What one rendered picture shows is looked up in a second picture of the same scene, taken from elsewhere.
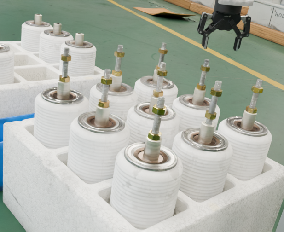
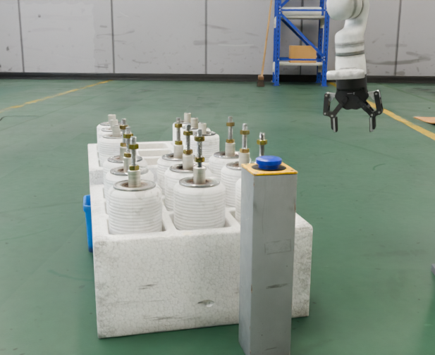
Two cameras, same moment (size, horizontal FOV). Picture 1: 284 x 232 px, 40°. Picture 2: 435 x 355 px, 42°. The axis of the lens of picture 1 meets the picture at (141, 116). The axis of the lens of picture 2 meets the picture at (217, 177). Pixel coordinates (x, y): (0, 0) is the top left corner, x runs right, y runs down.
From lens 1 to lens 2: 73 cm
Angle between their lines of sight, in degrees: 32
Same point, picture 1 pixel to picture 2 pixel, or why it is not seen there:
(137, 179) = (112, 196)
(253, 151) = not seen: hidden behind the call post
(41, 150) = (97, 198)
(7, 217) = (88, 266)
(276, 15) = not seen: outside the picture
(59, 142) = not seen: hidden behind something
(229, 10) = (345, 86)
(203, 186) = (187, 219)
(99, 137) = (115, 178)
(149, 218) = (124, 231)
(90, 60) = (209, 148)
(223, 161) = (201, 196)
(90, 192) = (102, 218)
